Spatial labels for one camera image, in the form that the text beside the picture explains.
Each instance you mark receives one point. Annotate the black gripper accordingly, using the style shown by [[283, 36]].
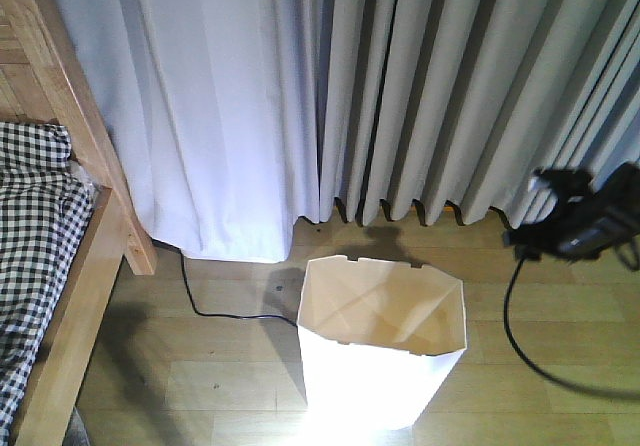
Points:
[[561, 235]]

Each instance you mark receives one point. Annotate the white plastic trash bin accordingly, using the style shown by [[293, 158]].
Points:
[[378, 338]]

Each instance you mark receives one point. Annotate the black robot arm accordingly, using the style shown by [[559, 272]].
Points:
[[618, 200]]

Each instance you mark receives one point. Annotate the white pleated curtain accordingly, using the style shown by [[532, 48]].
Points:
[[234, 118]]

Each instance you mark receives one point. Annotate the black white checkered bedding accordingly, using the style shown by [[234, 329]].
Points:
[[45, 208]]

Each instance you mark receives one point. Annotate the grey round rug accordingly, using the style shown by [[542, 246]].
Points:
[[76, 433]]

